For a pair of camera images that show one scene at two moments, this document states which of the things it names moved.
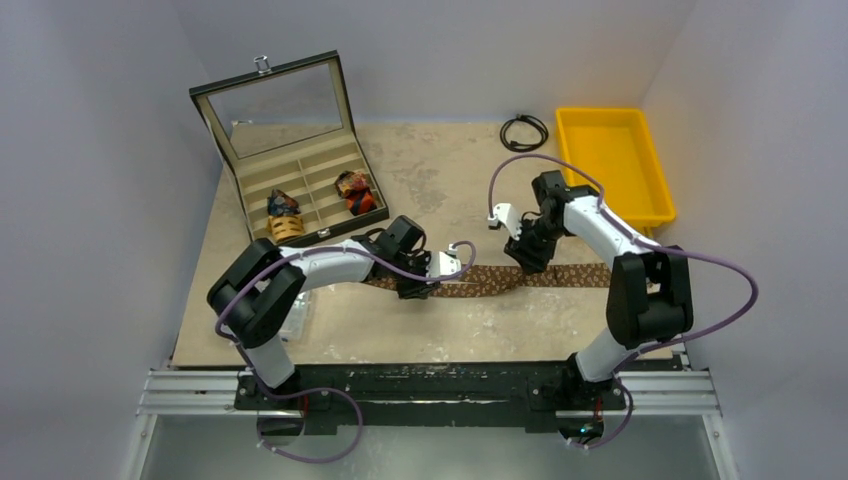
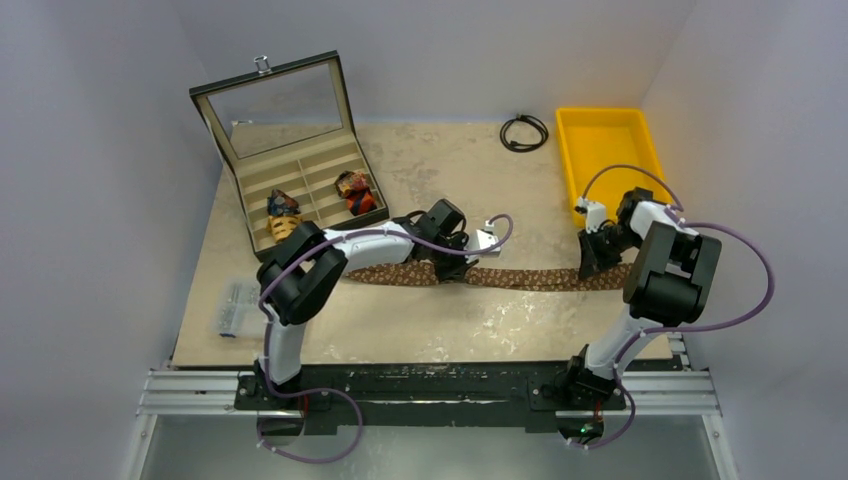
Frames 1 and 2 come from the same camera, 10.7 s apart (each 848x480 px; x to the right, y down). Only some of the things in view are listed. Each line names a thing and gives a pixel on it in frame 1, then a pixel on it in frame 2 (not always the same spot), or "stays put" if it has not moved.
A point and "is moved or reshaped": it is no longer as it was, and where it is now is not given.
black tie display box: (286, 140) stays put
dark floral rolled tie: (280, 204) stays put
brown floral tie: (499, 279) is moved or reshaped
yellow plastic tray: (616, 148) stays put
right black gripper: (530, 254) -> (597, 248)
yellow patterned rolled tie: (283, 227) stays put
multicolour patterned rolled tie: (348, 181) stays put
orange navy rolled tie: (360, 201) stays put
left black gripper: (419, 289) -> (457, 272)
